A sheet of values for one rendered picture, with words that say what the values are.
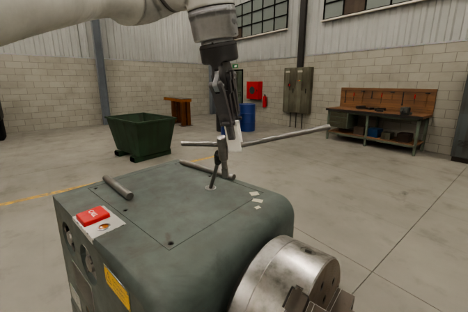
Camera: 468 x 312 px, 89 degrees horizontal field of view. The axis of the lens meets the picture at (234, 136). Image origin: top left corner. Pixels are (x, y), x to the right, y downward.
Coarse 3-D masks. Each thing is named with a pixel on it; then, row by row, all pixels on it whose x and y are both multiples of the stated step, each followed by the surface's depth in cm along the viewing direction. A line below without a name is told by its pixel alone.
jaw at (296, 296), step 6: (300, 288) 44; (294, 294) 43; (300, 294) 43; (288, 300) 43; (294, 300) 42; (300, 300) 42; (306, 300) 42; (288, 306) 42; (294, 306) 42; (300, 306) 41; (306, 306) 43; (312, 306) 42; (318, 306) 42
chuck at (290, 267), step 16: (288, 256) 50; (304, 256) 50; (320, 256) 50; (272, 272) 47; (288, 272) 46; (304, 272) 46; (320, 272) 46; (336, 272) 56; (256, 288) 45; (272, 288) 44; (288, 288) 44; (304, 288) 43; (320, 288) 48; (256, 304) 44; (272, 304) 43; (320, 304) 49
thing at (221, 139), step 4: (220, 136) 55; (224, 136) 55; (220, 140) 54; (224, 140) 54; (220, 144) 54; (224, 144) 55; (220, 148) 55; (224, 148) 55; (220, 152) 56; (224, 152) 56; (220, 156) 56; (224, 156) 56; (220, 160) 57; (224, 160) 57; (224, 164) 58; (224, 168) 58; (224, 172) 59; (224, 176) 59
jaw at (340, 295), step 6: (336, 288) 59; (336, 294) 57; (342, 294) 57; (348, 294) 57; (330, 300) 56; (336, 300) 55; (342, 300) 55; (348, 300) 55; (330, 306) 54; (336, 306) 54; (342, 306) 54; (348, 306) 54
